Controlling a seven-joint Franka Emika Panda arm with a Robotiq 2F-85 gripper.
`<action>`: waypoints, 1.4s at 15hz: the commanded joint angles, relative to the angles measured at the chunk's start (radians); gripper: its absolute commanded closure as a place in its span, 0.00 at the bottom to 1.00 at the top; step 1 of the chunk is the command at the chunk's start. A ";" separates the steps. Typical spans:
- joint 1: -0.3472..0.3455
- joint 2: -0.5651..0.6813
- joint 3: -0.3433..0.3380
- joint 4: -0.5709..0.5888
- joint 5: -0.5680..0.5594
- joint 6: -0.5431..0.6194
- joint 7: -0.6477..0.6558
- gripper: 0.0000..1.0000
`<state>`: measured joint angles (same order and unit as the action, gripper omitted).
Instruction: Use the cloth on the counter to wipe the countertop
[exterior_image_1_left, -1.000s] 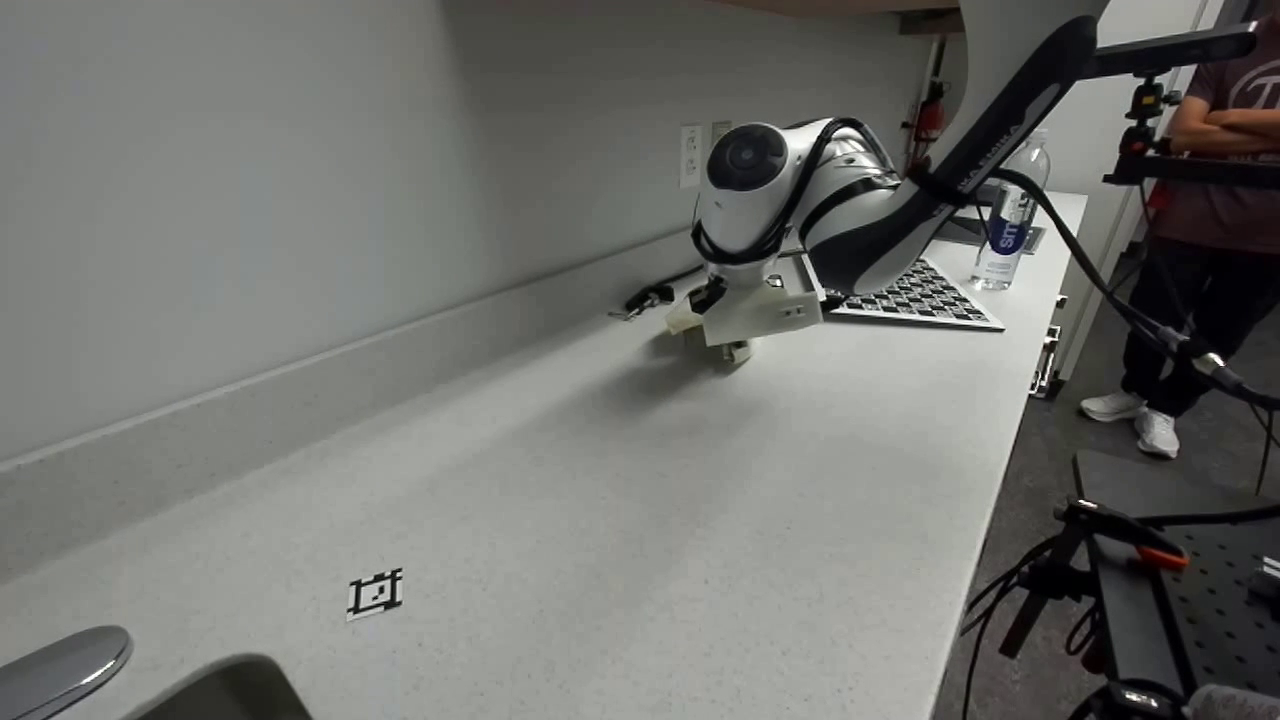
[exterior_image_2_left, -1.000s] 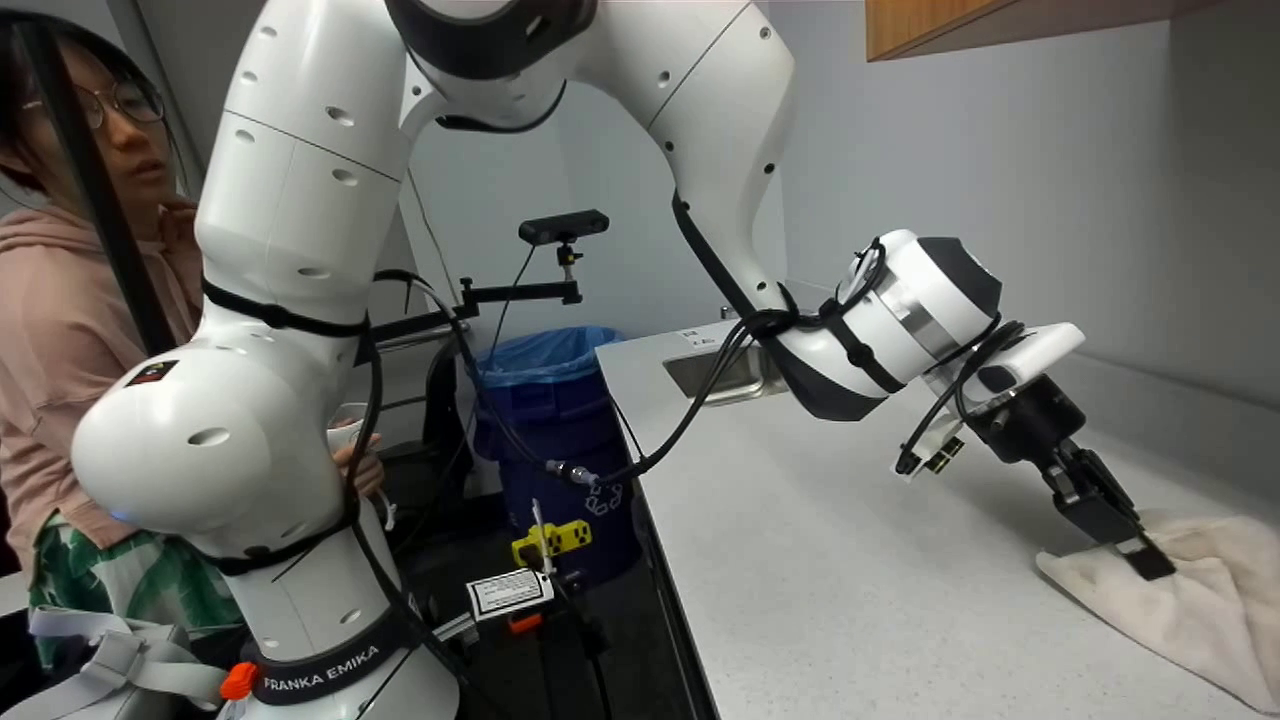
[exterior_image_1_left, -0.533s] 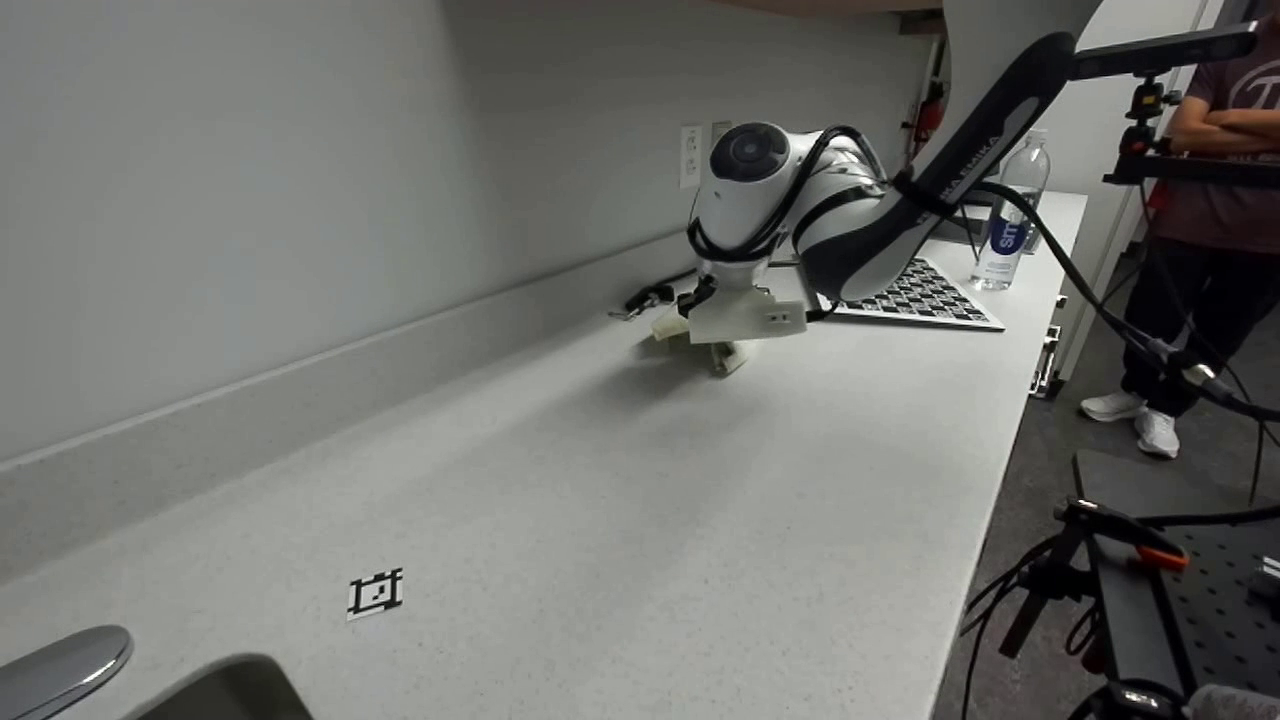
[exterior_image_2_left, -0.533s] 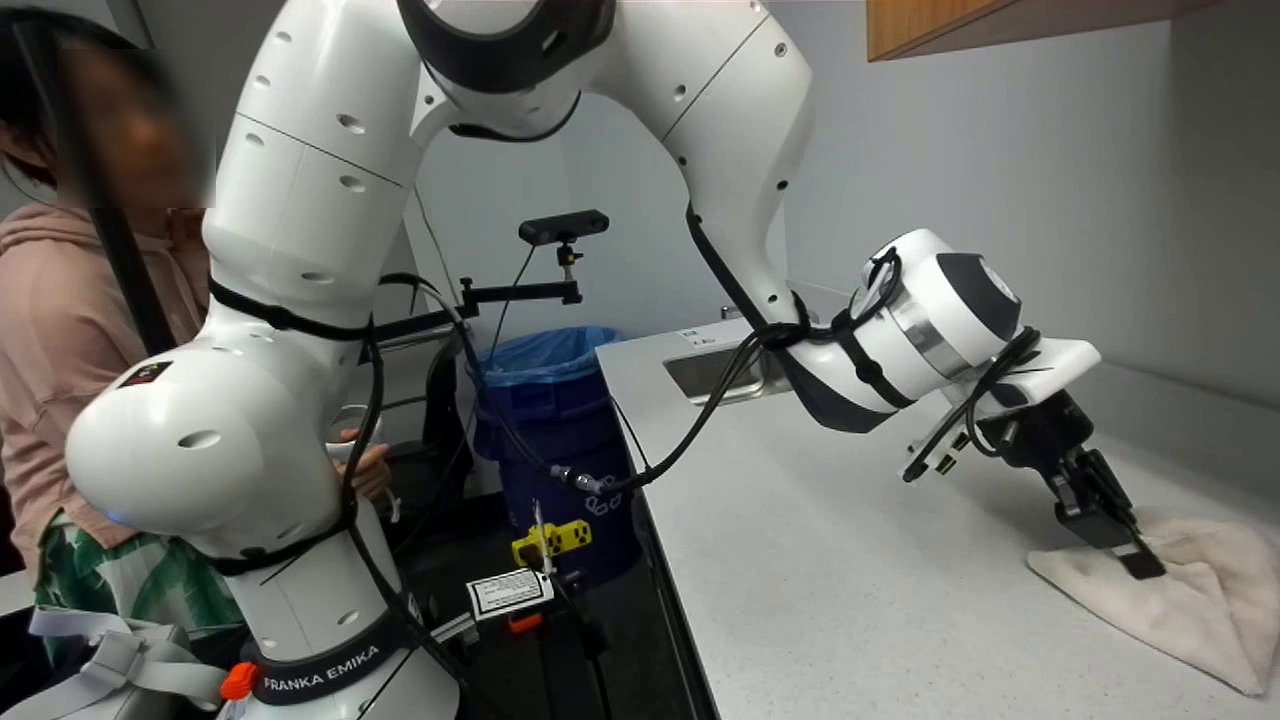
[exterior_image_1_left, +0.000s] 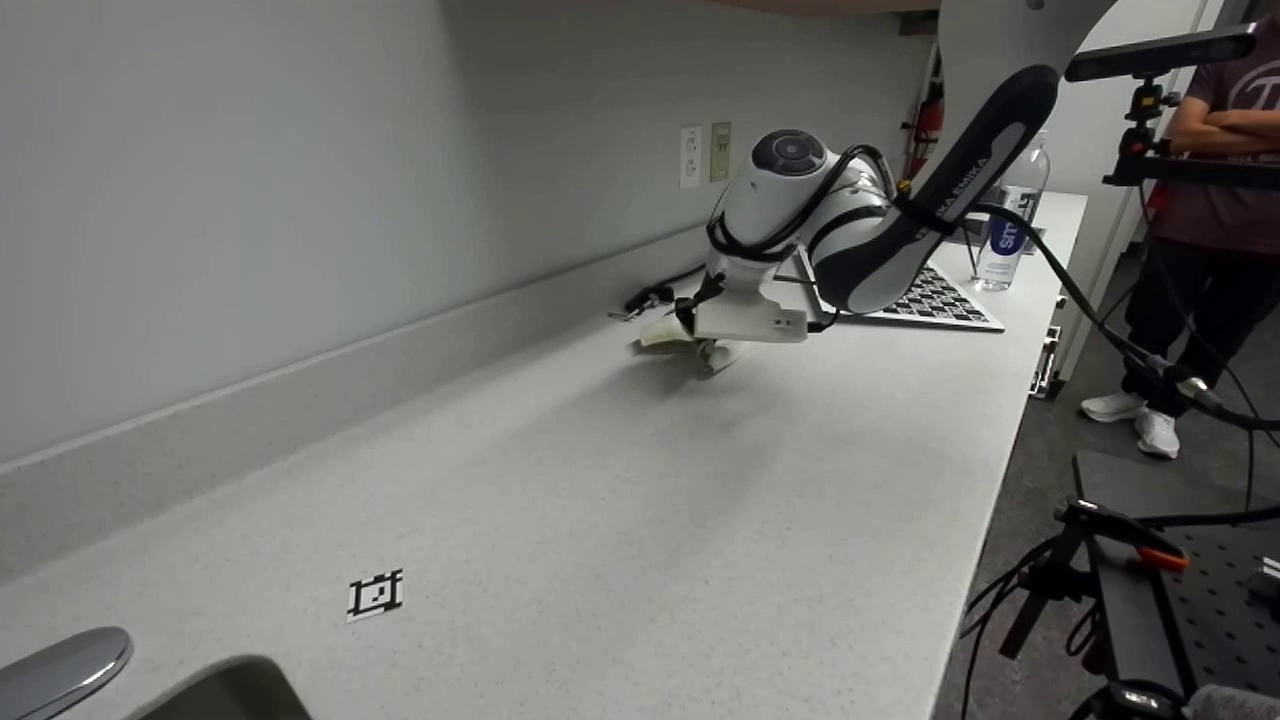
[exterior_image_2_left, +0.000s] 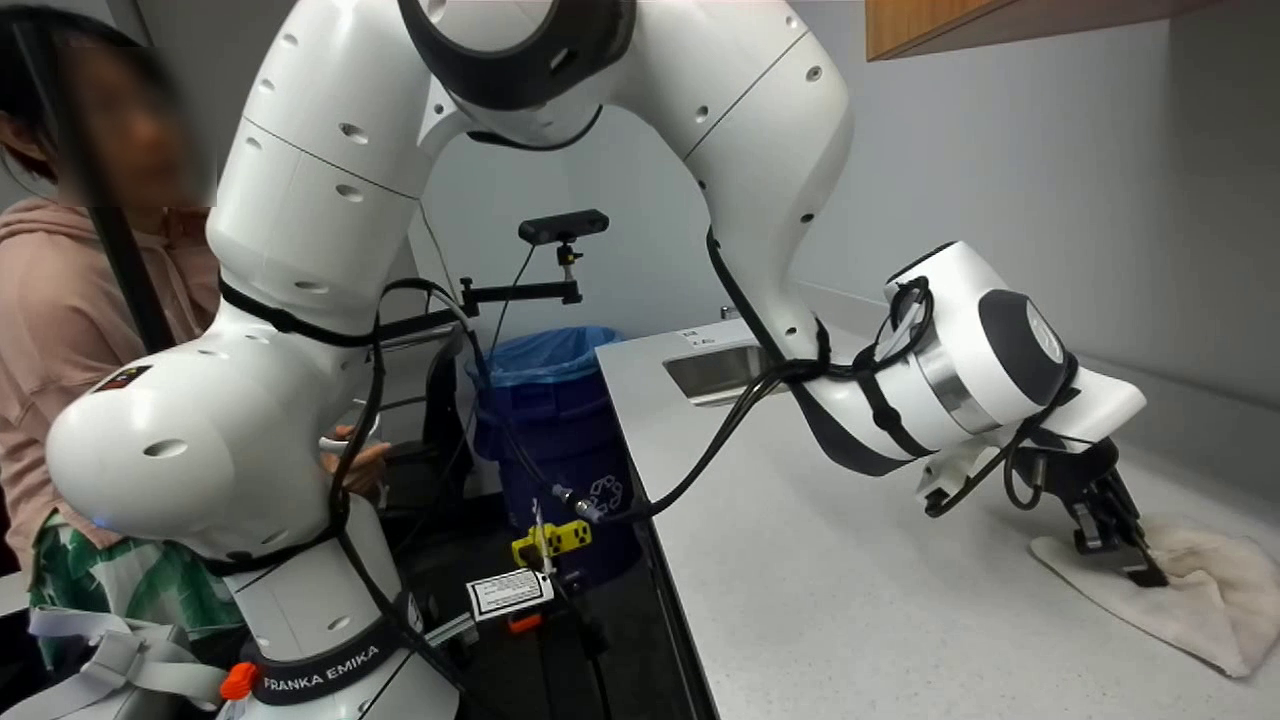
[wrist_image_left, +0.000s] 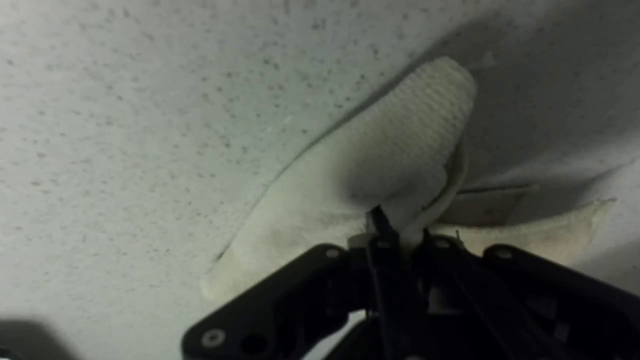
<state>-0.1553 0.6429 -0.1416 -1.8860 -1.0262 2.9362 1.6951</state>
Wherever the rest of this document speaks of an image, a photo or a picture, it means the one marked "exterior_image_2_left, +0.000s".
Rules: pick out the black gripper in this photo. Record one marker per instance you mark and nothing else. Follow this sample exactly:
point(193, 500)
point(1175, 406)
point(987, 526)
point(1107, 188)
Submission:
point(1084, 485)

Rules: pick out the beige wiping cloth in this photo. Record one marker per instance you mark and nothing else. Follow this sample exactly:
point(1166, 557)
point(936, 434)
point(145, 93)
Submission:
point(1203, 602)

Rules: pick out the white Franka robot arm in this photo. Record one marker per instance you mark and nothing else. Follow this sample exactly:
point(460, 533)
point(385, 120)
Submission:
point(334, 161)

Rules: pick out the steel sink basin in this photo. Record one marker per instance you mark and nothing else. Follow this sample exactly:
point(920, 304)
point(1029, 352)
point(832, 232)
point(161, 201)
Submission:
point(712, 373)

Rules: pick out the yellow clamp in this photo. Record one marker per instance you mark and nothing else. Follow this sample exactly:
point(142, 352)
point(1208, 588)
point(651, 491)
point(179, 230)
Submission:
point(549, 541)

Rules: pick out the blue recycling bin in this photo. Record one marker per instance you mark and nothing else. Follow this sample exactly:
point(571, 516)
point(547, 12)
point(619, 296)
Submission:
point(554, 426)

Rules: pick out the white label tag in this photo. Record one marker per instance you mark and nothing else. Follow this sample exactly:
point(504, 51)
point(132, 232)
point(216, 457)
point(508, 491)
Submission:
point(504, 594)

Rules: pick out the orange knob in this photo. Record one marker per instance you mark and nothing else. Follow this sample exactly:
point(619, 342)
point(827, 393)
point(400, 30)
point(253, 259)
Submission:
point(237, 681)

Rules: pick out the green patterned fabric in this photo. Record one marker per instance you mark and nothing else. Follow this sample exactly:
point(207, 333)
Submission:
point(121, 584)

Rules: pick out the standing person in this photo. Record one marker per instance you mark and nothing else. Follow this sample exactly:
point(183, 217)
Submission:
point(55, 346)

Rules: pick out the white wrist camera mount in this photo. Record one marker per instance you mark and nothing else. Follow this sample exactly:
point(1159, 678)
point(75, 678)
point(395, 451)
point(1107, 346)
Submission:
point(1107, 406)

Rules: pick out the wooden wall cabinet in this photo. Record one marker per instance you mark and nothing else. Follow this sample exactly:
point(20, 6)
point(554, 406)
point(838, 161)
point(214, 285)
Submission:
point(934, 22)

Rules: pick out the small black camera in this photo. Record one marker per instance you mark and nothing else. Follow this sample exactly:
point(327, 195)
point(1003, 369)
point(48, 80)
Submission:
point(562, 225)

